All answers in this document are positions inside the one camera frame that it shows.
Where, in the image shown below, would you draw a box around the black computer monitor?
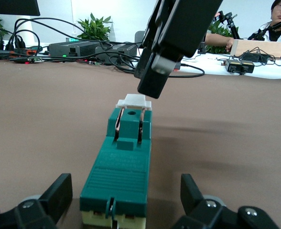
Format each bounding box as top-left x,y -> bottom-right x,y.
0,0 -> 41,17

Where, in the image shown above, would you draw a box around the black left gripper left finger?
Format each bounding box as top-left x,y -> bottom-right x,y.
0,173 -> 74,229

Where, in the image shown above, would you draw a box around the grey chair back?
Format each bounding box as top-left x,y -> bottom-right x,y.
134,30 -> 146,48

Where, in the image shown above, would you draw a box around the seated person white jacket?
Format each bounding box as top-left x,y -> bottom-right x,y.
247,0 -> 281,58

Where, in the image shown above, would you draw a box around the tangled black cables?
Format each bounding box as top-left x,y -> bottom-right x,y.
0,18 -> 146,72

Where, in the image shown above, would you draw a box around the green load switch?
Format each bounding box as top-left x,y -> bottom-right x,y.
79,94 -> 153,229

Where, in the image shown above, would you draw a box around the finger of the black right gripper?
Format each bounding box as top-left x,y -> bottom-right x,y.
142,0 -> 224,58
134,42 -> 183,100

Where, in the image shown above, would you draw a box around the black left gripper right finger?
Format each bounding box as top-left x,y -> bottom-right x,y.
170,173 -> 281,229

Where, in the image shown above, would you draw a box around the small black box yellow label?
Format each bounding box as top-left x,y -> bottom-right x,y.
240,60 -> 255,74
225,59 -> 242,73

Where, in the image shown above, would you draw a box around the person hand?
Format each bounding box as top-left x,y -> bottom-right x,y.
225,38 -> 235,52

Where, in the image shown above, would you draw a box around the grey orange electronic device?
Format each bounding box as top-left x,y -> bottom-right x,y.
13,47 -> 43,55

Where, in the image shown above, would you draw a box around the black power adapter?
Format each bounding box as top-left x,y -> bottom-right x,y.
242,52 -> 270,64

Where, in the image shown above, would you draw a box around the black looped cable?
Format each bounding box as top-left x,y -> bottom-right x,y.
168,63 -> 205,79

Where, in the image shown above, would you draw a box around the black camera stand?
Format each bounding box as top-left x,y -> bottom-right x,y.
213,10 -> 241,40

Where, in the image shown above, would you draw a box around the light wooden box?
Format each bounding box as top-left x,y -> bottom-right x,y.
230,39 -> 281,58

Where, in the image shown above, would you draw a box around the person bare forearm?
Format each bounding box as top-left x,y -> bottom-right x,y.
204,32 -> 234,47

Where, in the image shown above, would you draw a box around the thin white cord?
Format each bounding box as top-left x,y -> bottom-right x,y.
70,0 -> 75,36

